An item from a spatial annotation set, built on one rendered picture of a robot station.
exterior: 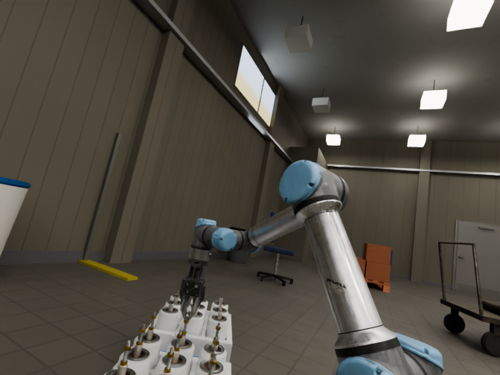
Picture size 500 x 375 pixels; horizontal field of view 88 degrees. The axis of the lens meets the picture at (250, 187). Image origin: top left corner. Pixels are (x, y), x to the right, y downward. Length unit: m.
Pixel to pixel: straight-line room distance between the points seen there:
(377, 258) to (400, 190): 5.14
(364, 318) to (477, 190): 10.47
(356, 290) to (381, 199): 9.93
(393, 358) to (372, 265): 5.23
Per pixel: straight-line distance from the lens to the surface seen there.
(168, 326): 1.38
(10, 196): 2.39
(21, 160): 3.10
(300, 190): 0.61
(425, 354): 0.68
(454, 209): 10.70
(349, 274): 0.57
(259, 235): 0.90
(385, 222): 10.36
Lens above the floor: 0.69
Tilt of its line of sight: 9 degrees up
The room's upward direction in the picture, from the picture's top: 11 degrees clockwise
